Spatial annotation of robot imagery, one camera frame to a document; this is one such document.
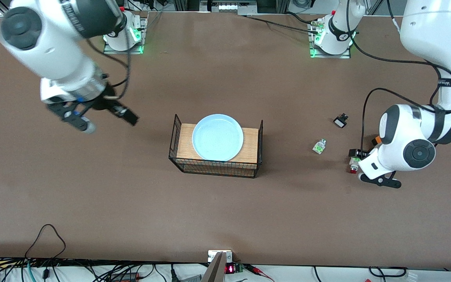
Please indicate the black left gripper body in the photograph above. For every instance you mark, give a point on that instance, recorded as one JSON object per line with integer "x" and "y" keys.
{"x": 353, "y": 152}

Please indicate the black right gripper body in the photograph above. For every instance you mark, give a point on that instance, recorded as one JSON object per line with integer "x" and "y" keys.
{"x": 103, "y": 103}

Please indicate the red push button switch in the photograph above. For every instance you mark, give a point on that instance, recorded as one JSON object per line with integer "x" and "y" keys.
{"x": 354, "y": 161}

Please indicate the light blue round plate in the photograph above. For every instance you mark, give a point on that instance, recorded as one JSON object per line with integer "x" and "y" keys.
{"x": 217, "y": 137}

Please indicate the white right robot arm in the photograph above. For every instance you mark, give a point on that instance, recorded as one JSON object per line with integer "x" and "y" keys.
{"x": 53, "y": 51}

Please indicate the black square white-faced push button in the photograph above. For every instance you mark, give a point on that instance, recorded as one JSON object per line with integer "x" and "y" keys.
{"x": 340, "y": 122}

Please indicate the lit control unit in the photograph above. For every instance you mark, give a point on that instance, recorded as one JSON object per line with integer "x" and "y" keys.
{"x": 227, "y": 6}

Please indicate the black power adapter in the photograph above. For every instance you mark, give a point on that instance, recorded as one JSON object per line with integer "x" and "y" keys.
{"x": 125, "y": 277}

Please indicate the red digit display module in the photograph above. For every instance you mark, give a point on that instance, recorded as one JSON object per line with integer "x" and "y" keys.
{"x": 230, "y": 269}

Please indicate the orange button enclosure box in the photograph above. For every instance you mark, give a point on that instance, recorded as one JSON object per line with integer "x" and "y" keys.
{"x": 377, "y": 140}

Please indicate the green push button switch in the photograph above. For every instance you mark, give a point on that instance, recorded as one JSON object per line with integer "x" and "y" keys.
{"x": 319, "y": 147}

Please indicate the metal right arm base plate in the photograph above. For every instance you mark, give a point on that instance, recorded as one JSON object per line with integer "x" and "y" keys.
{"x": 110, "y": 51}

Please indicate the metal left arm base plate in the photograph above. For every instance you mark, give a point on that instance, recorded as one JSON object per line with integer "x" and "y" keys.
{"x": 316, "y": 56}

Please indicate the silver metal clamp bracket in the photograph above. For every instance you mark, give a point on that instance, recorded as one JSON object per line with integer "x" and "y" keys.
{"x": 211, "y": 256}

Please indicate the grey camera mount bar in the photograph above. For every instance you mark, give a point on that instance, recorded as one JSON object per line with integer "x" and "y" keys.
{"x": 215, "y": 272}

